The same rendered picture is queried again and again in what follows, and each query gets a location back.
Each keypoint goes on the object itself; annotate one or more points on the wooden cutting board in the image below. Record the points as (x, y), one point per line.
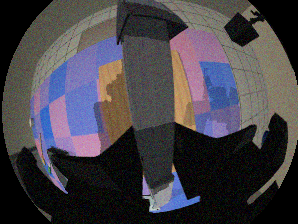
(115, 103)

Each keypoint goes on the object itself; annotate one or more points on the white cylinder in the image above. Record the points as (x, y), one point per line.
(31, 122)

